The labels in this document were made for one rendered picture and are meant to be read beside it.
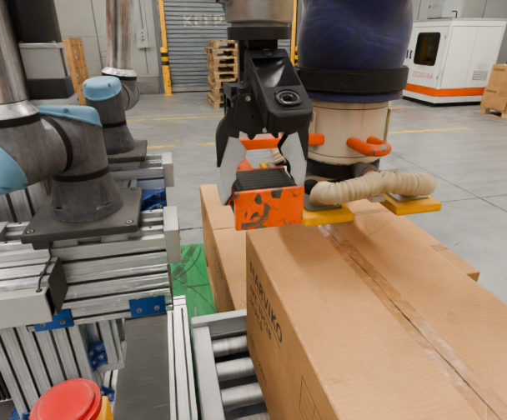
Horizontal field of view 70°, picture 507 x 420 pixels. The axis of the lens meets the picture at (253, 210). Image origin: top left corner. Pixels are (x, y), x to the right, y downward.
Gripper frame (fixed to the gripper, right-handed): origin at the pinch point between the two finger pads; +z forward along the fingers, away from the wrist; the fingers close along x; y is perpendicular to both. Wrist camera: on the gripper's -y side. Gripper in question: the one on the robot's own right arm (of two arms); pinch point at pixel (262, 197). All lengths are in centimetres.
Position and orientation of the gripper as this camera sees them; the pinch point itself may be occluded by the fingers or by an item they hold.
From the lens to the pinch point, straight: 47.8
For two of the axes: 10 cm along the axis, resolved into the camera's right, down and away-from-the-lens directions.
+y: -2.3, -4.2, 8.8
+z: 0.1, 9.0, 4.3
